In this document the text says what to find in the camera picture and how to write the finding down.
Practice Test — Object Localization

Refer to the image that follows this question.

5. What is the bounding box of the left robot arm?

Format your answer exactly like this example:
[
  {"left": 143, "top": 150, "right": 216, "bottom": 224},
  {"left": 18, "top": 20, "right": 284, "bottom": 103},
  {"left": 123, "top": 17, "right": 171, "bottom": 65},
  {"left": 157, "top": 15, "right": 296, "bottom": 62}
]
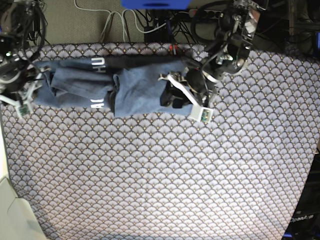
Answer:
[{"left": 160, "top": 0, "right": 266, "bottom": 109}]

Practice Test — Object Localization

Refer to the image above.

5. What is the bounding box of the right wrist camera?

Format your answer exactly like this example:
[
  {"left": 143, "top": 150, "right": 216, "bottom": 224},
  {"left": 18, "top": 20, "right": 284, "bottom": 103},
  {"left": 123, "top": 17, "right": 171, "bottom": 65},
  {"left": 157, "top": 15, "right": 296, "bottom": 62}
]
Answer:
[{"left": 15, "top": 102, "right": 33, "bottom": 119}]

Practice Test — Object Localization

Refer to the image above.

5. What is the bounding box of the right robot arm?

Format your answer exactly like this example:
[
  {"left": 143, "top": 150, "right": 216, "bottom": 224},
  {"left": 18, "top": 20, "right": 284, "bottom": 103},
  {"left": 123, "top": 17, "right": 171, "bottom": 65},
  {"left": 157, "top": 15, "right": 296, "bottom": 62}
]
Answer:
[{"left": 0, "top": 0, "right": 50, "bottom": 112}]

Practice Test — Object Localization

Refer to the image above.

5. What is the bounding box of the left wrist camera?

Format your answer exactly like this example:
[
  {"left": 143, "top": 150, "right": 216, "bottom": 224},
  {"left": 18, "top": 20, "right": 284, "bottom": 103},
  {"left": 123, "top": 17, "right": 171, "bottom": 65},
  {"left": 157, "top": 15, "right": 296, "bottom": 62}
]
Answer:
[{"left": 188, "top": 105, "right": 214, "bottom": 123}]

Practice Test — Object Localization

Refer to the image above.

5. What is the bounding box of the black power strip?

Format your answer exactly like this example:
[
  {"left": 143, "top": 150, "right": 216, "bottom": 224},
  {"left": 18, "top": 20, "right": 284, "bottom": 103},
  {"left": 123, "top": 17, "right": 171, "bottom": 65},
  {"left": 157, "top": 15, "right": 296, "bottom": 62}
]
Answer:
[{"left": 187, "top": 9, "right": 222, "bottom": 20}]

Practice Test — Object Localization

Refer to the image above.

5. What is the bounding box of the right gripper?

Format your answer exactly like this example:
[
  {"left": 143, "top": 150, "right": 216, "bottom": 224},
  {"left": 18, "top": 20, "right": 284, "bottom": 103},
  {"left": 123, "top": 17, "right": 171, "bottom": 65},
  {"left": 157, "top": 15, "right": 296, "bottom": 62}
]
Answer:
[{"left": 0, "top": 49, "right": 50, "bottom": 107}]

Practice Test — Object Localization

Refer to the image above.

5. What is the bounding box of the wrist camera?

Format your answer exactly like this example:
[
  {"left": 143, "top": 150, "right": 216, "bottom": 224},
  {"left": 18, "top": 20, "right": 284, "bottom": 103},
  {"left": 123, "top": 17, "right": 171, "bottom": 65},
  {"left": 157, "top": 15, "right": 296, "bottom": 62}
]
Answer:
[
  {"left": 188, "top": 105, "right": 214, "bottom": 123},
  {"left": 15, "top": 102, "right": 33, "bottom": 119}
]

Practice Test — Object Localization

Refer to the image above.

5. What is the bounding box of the red table clamp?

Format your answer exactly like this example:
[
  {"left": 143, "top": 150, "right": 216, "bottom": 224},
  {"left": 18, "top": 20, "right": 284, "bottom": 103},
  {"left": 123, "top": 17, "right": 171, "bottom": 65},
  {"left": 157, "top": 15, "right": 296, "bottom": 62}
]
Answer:
[{"left": 169, "top": 43, "right": 178, "bottom": 56}]

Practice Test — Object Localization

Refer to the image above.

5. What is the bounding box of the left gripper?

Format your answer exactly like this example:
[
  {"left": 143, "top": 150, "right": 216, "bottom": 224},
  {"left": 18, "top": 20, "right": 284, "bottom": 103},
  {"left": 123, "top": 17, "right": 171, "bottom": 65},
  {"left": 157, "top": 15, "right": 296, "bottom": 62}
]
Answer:
[{"left": 158, "top": 67, "right": 220, "bottom": 108}]

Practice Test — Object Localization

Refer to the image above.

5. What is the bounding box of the beige plastic bin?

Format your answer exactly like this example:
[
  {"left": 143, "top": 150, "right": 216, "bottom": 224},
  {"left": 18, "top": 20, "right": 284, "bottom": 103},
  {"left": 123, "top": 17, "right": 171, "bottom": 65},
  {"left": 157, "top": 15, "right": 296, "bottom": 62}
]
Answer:
[{"left": 0, "top": 130, "right": 46, "bottom": 240}]

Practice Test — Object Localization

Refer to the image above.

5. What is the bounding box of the blue T-shirt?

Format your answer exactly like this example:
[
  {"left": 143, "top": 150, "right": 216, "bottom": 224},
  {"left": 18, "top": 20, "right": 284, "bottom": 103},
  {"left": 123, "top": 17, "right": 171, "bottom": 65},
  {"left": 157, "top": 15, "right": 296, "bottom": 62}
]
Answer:
[{"left": 34, "top": 55, "right": 193, "bottom": 118}]

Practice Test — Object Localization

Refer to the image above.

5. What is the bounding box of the white cable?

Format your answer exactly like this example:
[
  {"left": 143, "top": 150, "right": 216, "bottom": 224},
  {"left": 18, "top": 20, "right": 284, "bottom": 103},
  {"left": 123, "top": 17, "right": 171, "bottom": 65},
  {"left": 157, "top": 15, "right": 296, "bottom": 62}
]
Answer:
[{"left": 74, "top": 0, "right": 168, "bottom": 42}]

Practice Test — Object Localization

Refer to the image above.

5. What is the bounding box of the blue camera mount bracket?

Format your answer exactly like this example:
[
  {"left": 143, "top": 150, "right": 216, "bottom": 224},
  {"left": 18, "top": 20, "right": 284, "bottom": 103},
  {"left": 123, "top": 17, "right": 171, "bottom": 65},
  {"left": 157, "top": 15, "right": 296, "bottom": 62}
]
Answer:
[{"left": 121, "top": 0, "right": 191, "bottom": 10}]

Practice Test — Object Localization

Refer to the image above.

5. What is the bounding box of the black OpenArm base stand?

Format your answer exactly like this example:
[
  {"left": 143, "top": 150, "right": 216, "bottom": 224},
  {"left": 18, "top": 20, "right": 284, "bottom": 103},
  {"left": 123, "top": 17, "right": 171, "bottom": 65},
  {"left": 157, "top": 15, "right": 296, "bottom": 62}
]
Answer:
[{"left": 282, "top": 152, "right": 320, "bottom": 240}]

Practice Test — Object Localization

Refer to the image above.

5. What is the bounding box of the fan-patterned tablecloth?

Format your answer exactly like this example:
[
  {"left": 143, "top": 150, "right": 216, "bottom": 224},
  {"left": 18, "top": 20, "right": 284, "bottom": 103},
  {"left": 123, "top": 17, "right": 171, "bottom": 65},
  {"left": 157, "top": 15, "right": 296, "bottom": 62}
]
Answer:
[{"left": 1, "top": 51, "right": 320, "bottom": 240}]

